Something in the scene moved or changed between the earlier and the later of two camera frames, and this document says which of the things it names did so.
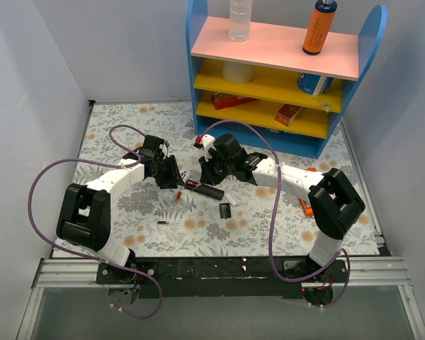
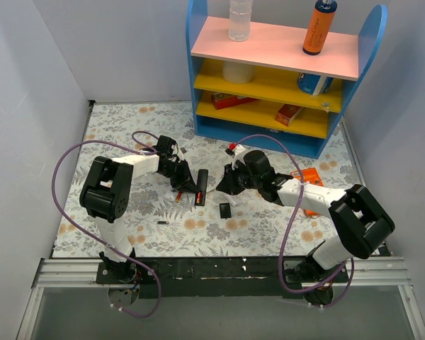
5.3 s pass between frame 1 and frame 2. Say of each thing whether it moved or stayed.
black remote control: moved
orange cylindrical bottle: stayed
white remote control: moved
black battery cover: stayed
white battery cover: stayed
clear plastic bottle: stayed
